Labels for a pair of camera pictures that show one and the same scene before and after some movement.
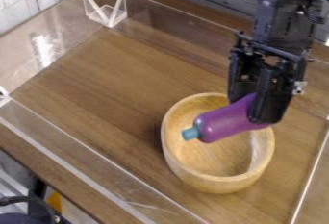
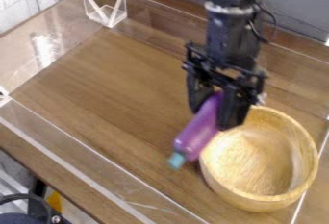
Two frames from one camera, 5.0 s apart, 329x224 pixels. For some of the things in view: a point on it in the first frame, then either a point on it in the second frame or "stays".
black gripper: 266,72 → 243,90
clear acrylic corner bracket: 106,14 stays
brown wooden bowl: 215,167 → 260,163
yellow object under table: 54,201 stays
